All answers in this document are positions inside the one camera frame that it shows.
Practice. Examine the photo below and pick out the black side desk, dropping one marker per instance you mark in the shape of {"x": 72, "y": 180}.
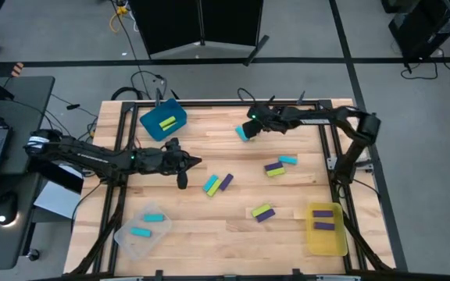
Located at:
{"x": 26, "y": 113}

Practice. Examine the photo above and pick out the clear plastic bin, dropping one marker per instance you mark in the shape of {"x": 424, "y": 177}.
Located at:
{"x": 131, "y": 246}

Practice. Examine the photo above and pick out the black folding room divider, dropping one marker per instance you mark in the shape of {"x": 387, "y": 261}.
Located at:
{"x": 170, "y": 23}

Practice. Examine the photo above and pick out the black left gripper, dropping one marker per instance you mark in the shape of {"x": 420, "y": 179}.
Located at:
{"x": 162, "y": 161}

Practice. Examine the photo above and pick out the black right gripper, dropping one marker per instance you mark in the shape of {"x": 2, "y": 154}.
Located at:
{"x": 268, "y": 119}

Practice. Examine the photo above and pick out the silver mounting plate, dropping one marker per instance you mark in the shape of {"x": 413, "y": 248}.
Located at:
{"x": 331, "y": 162}

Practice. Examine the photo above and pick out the black computer mouse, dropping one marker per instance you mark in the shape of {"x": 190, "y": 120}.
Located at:
{"x": 6, "y": 205}

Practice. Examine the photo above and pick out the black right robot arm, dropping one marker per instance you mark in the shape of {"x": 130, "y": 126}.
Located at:
{"x": 318, "y": 114}

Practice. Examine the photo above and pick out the black aluminium table frame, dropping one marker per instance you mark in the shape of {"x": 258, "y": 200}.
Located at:
{"x": 209, "y": 103}

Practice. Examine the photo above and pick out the teal toy block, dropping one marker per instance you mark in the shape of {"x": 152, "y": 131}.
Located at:
{"x": 241, "y": 133}
{"x": 288, "y": 160}
{"x": 153, "y": 218}
{"x": 210, "y": 182}
{"x": 140, "y": 232}

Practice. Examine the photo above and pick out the yellow plastic bin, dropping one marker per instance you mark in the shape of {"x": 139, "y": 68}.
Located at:
{"x": 326, "y": 244}

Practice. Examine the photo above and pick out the black computer tower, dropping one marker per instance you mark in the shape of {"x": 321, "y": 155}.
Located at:
{"x": 424, "y": 27}

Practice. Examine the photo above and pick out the black caster wheel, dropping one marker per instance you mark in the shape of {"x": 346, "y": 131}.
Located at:
{"x": 33, "y": 255}

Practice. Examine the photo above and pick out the white sheet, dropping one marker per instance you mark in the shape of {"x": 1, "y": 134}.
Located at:
{"x": 57, "y": 201}

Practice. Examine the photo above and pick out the purple toy block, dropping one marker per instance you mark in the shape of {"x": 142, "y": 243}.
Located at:
{"x": 226, "y": 182}
{"x": 322, "y": 213}
{"x": 324, "y": 226}
{"x": 266, "y": 215}
{"x": 273, "y": 166}

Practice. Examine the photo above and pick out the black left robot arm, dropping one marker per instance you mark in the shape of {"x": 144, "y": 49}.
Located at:
{"x": 92, "y": 158}

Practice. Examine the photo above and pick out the blue plastic bin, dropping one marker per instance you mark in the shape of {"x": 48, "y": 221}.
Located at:
{"x": 151, "y": 125}

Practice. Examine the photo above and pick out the black control box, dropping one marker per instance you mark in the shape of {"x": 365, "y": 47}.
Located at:
{"x": 66, "y": 180}

